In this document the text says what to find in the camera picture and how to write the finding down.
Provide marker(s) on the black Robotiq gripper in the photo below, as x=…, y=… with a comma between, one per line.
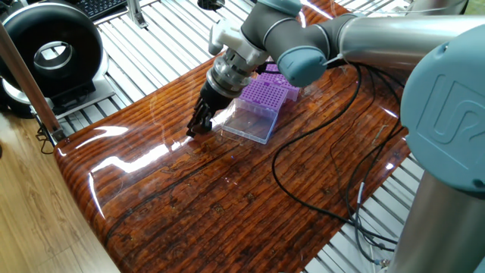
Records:
x=216, y=99

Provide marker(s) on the purple pipette tip box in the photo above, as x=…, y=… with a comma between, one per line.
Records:
x=291, y=92
x=261, y=95

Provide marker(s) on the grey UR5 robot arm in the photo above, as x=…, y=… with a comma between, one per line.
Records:
x=379, y=38

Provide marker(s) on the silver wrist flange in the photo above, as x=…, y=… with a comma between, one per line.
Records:
x=227, y=77

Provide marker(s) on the wood grain table mat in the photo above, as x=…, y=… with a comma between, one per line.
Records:
x=227, y=197

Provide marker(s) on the black keyboard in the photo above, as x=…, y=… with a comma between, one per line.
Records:
x=98, y=7

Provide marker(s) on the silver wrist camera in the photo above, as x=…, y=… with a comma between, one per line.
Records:
x=214, y=45

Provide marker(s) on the white printed camera mount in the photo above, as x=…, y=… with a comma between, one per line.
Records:
x=227, y=36

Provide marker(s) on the white device base plate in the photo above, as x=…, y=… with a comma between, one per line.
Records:
x=102, y=89

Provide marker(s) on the aluminium bracket stand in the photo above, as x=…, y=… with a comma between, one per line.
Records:
x=134, y=11

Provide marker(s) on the brown frame post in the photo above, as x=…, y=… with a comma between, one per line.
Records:
x=26, y=83

